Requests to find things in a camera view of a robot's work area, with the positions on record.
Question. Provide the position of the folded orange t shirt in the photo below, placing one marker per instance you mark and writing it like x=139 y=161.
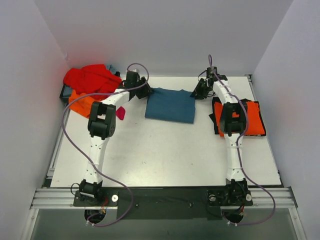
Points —
x=252 y=120

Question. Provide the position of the pink t shirt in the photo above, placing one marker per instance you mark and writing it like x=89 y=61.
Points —
x=120 y=113

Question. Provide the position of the light blue t shirt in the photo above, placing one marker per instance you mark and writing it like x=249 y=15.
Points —
x=111 y=68

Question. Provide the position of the folded black t shirt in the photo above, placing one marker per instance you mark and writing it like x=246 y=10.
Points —
x=215 y=120

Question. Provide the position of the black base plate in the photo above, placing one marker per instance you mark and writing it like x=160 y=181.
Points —
x=169 y=203

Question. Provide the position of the red t shirt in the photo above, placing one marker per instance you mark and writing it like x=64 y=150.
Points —
x=92 y=80

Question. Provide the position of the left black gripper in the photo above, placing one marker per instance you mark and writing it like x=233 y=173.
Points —
x=145 y=89

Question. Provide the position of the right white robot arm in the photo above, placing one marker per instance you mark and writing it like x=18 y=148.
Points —
x=233 y=122

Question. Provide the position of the teal blue t shirt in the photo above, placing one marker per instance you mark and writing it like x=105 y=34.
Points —
x=171 y=105

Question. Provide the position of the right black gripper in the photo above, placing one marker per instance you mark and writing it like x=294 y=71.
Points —
x=200 y=87

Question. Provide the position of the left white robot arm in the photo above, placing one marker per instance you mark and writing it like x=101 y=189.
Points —
x=102 y=125

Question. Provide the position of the orange crumpled t shirt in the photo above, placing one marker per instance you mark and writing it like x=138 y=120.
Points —
x=83 y=105

